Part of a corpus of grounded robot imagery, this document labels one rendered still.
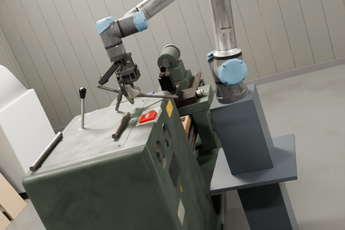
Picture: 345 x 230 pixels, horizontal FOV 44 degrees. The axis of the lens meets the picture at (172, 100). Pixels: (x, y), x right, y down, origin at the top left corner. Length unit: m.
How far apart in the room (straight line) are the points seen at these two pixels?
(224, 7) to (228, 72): 0.26
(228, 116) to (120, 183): 0.67
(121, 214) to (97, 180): 0.15
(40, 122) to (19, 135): 0.36
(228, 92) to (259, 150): 0.30
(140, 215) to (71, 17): 4.38
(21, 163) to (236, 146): 3.00
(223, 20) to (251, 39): 3.44
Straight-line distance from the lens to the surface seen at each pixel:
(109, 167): 1.44
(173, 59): 3.11
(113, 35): 1.69
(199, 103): 2.57
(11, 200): 4.57
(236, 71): 1.74
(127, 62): 1.72
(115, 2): 5.39
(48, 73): 6.07
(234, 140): 1.97
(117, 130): 1.55
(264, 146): 1.97
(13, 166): 4.68
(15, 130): 4.62
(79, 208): 1.56
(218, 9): 1.72
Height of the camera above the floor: 1.78
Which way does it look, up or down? 18 degrees down
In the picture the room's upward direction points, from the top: 20 degrees counter-clockwise
